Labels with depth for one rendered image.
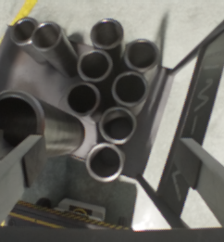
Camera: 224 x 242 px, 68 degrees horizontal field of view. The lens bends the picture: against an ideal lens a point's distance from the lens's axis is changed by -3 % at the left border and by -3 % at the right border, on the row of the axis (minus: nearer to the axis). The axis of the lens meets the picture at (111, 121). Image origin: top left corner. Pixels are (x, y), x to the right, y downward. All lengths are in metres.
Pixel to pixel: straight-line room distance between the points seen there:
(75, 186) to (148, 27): 1.17
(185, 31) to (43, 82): 0.98
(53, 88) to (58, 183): 0.60
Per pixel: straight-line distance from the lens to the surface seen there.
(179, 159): 0.17
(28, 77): 1.05
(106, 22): 0.72
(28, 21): 0.92
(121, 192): 1.13
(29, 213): 0.95
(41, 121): 0.29
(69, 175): 1.17
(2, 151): 0.29
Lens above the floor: 1.09
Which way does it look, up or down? 81 degrees down
